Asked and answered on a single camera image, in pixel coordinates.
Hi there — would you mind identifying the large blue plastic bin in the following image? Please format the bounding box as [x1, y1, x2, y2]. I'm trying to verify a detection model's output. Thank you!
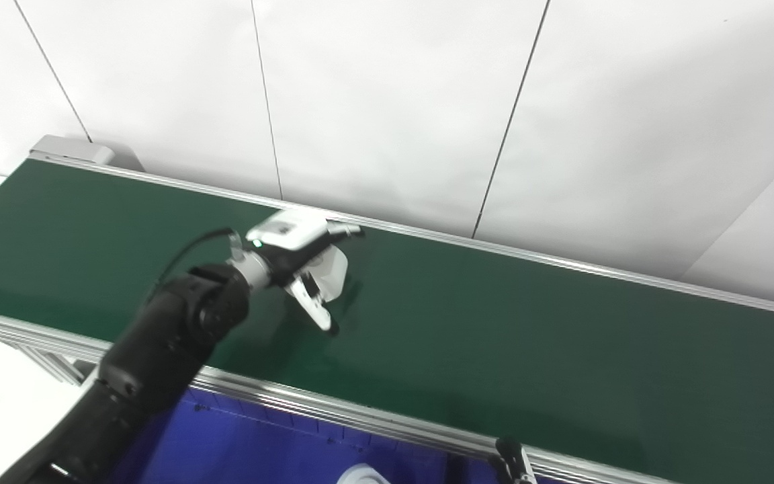
[108, 385, 495, 484]

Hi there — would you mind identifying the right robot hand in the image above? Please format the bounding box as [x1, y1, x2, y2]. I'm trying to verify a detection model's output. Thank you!
[494, 437, 537, 484]

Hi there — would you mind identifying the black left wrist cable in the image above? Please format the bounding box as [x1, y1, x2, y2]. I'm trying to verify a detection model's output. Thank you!
[152, 227, 243, 303]

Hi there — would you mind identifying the green conveyor belt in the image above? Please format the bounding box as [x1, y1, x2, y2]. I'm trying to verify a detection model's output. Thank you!
[0, 159, 774, 484]
[0, 153, 774, 484]

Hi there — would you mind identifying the white round plastic part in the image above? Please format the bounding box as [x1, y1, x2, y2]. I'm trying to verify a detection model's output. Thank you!
[339, 462, 394, 484]
[303, 243, 349, 305]

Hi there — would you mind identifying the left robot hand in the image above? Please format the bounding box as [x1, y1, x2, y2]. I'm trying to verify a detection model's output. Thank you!
[246, 208, 366, 337]

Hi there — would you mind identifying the grey conveyor end cover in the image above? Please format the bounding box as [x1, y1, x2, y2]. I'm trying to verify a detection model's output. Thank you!
[28, 134, 116, 166]

